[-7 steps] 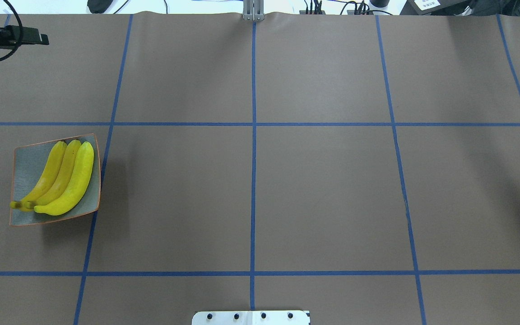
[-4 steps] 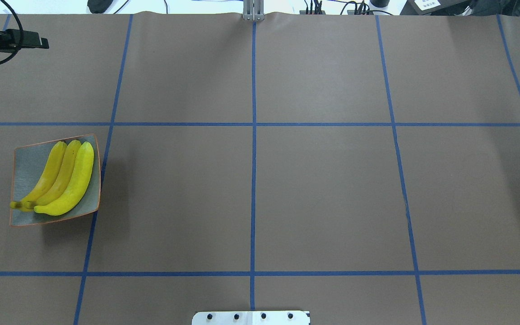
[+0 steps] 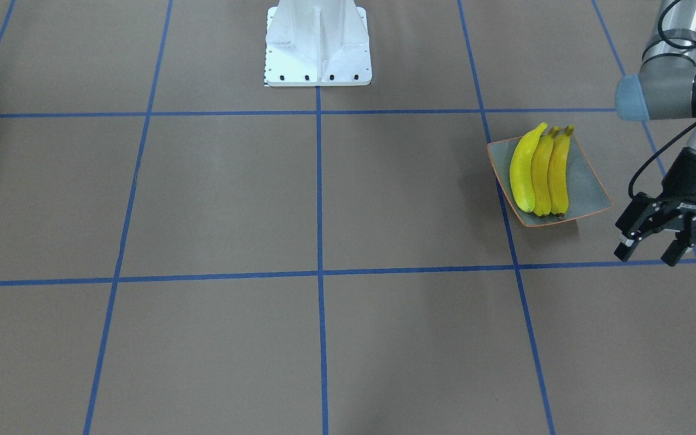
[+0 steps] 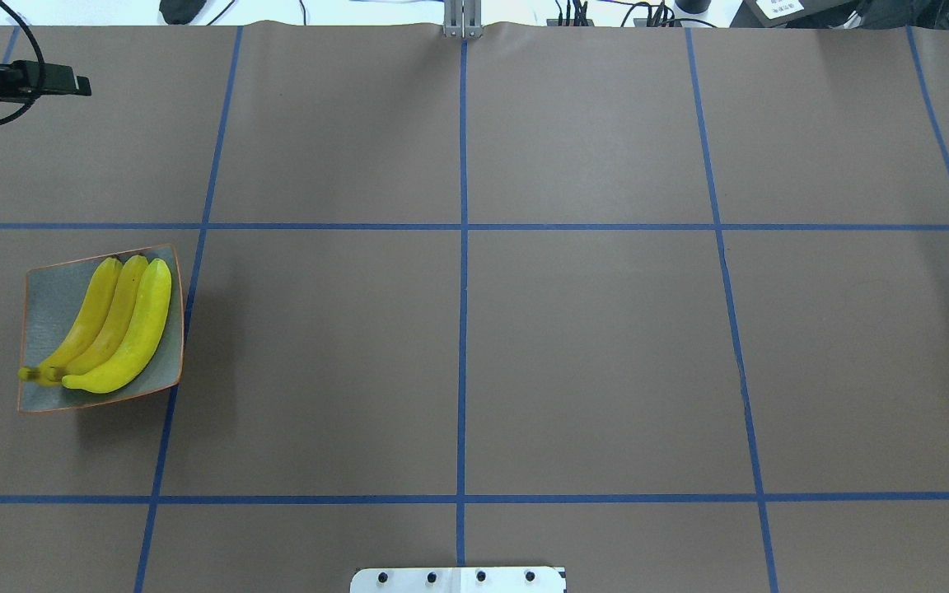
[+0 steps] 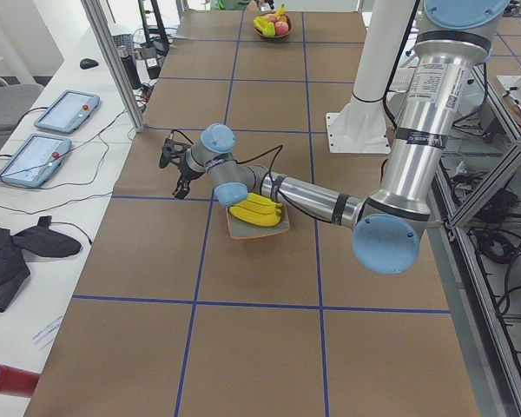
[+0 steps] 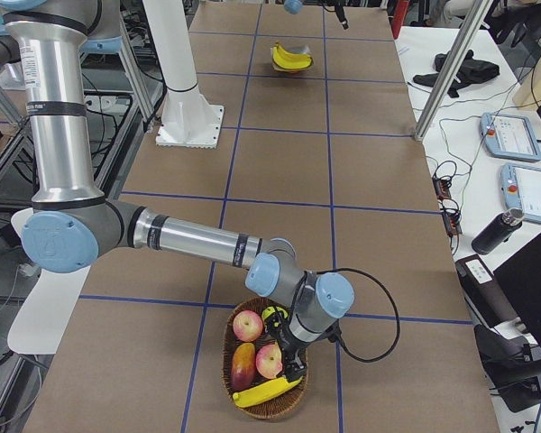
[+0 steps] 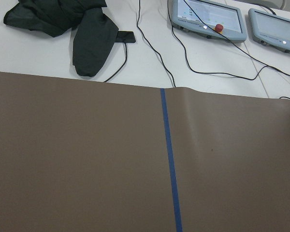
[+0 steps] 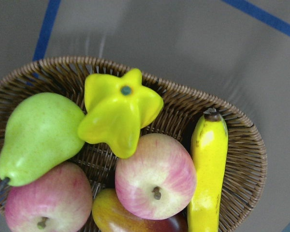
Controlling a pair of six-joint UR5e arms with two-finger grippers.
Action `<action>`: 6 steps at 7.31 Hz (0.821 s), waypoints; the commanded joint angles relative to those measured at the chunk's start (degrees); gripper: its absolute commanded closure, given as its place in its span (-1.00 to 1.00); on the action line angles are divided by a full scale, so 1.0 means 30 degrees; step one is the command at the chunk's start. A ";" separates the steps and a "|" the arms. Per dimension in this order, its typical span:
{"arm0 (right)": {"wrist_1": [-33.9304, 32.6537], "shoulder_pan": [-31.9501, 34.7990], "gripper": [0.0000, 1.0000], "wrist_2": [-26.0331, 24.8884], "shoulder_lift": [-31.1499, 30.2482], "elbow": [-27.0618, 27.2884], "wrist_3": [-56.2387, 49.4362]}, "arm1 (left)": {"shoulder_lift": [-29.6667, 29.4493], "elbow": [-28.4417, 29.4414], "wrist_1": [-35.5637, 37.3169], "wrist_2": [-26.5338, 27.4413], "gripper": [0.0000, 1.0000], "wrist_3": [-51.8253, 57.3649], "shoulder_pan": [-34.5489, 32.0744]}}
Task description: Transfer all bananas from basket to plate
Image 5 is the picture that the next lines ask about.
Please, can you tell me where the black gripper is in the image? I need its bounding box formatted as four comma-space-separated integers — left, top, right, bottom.
172, 162, 200, 200

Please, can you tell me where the yellow banana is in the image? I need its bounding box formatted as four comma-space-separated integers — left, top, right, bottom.
229, 205, 281, 222
229, 207, 281, 227
273, 4, 286, 17

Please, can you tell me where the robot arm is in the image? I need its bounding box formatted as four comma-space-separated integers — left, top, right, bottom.
159, 1, 506, 275

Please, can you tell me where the grey square plate orange rim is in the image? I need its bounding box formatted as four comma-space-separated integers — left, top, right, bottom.
226, 206, 290, 240

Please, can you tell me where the pink apple in basket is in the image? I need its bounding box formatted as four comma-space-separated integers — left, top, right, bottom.
274, 21, 289, 36

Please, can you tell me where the upper blue teach pendant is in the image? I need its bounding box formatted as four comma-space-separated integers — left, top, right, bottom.
33, 89, 101, 134

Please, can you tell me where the blue teach pendant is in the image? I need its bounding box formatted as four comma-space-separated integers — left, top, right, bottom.
33, 89, 101, 134
0, 133, 72, 189

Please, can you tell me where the black water bottle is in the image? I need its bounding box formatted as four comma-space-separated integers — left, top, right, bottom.
116, 45, 142, 90

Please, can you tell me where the lower blue teach pendant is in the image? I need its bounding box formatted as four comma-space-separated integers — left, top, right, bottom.
0, 133, 72, 189

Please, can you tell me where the black computer mouse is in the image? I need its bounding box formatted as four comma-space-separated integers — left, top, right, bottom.
79, 58, 99, 70

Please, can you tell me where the yellow star fruit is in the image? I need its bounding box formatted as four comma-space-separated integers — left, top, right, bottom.
253, 16, 275, 37

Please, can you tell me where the upper pink apple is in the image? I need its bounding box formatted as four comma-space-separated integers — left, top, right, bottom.
264, 14, 279, 23

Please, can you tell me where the black cloth bundle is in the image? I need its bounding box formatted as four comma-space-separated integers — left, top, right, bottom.
0, 215, 82, 313

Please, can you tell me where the person in green sweater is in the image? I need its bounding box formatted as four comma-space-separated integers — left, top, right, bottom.
210, 0, 261, 11

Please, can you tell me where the red cylinder tube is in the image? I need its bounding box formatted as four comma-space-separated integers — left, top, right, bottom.
0, 364, 40, 398

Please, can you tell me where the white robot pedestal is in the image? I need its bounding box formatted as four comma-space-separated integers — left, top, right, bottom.
326, 0, 419, 154

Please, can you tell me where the aluminium frame post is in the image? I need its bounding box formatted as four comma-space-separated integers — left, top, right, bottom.
81, 0, 145, 133

